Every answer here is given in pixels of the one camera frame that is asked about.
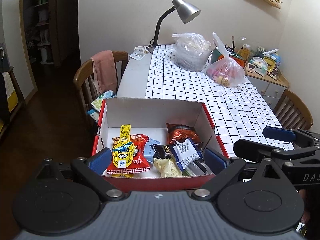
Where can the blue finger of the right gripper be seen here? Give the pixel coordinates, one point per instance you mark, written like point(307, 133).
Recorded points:
point(280, 134)

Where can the right wooden chair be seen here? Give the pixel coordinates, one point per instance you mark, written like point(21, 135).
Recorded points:
point(292, 112)

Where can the red chips snack bag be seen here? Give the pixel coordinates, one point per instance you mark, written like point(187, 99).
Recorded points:
point(139, 163)

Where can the dark red snack bag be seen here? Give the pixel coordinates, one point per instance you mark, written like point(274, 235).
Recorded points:
point(179, 132)

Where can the yellow minion snack pack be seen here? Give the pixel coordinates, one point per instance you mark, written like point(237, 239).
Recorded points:
point(123, 151)

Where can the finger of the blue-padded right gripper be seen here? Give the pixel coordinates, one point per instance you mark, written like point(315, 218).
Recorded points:
point(226, 172)

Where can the pink plastic bag of snacks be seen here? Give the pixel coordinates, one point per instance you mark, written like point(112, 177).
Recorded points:
point(226, 71)

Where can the dark bookshelf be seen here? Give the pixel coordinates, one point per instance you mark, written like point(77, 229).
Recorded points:
point(52, 36)

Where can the wooden chair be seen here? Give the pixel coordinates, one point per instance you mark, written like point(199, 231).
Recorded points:
point(292, 112)
point(83, 80)

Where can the floral cloth on chair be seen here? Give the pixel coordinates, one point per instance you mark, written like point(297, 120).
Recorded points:
point(97, 103)

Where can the cream black snack packet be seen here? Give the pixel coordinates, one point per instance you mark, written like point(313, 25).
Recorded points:
point(164, 161)

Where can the yellow box on cabinet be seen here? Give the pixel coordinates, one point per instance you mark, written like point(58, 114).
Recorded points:
point(270, 64)

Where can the clear plastic bag with container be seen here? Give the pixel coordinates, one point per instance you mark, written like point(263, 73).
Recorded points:
point(192, 51)

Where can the white kitchen timer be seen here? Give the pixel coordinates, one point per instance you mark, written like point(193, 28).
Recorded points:
point(250, 67)

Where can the black white grid tablecloth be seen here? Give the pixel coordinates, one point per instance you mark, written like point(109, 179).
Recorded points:
point(237, 113)

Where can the grey drawer cabinet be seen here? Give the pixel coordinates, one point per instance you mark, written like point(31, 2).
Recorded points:
point(269, 88)

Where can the person's hand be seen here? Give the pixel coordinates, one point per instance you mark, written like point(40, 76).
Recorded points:
point(306, 197)

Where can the left wooden chair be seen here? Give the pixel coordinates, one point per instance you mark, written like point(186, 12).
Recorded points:
point(83, 80)

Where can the pink towel on chair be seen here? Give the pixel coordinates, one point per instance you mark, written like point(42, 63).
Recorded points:
point(104, 72)

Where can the white blue snack packet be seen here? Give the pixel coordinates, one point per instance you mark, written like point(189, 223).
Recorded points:
point(188, 158)

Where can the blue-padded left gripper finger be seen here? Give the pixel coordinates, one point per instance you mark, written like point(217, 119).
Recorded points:
point(89, 171)

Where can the silver desk lamp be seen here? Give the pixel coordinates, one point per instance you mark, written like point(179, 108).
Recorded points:
point(186, 12)

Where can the red white cardboard box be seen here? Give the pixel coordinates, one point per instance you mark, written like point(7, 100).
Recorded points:
point(149, 117)

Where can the light blue snack packet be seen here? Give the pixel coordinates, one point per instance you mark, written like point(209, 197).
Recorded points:
point(148, 150)

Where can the small packet near lamp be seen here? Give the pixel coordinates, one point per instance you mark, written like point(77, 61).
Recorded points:
point(139, 52)

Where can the orange liquid bottle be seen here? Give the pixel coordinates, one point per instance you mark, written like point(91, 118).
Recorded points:
point(244, 52)

